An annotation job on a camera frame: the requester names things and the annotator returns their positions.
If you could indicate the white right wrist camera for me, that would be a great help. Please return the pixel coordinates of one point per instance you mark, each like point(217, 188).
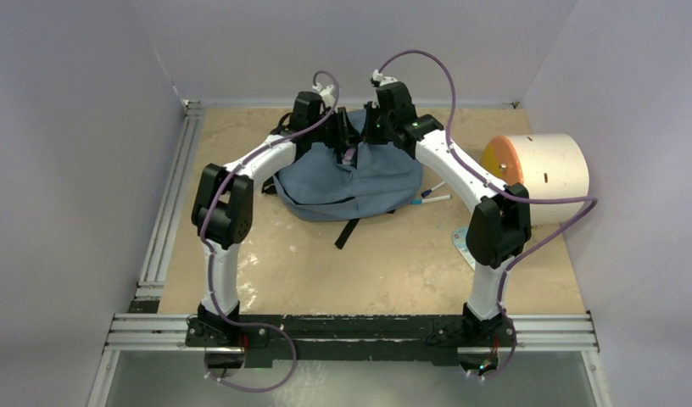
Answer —
point(378, 79)

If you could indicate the blue student backpack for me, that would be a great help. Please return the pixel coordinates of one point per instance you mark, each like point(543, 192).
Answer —
point(316, 188)

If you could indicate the light blue white marker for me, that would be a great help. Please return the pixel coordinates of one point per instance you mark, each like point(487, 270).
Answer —
point(431, 199)

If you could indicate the blue capped white marker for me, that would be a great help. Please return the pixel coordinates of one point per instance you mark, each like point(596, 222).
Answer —
point(428, 191)

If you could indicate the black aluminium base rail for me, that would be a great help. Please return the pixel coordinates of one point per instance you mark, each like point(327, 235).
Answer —
point(437, 339)

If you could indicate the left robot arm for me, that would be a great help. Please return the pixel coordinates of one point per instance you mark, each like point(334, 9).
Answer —
point(224, 203)

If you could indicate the cream cylinder with orange face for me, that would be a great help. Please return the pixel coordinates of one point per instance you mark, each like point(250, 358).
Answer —
point(550, 166)

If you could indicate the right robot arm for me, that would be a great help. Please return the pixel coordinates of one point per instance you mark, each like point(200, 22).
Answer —
point(500, 222)

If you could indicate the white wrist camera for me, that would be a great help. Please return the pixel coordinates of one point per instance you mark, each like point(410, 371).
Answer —
point(328, 94)
point(378, 79)

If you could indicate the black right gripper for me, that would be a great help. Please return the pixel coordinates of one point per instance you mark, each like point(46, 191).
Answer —
point(368, 136)

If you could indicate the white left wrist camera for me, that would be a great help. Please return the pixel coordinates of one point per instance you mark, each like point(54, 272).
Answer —
point(328, 94)

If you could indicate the blister pack with scissors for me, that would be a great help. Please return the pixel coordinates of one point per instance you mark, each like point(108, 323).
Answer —
point(459, 241)

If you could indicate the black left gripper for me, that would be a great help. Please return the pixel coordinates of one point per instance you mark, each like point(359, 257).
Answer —
point(344, 134)

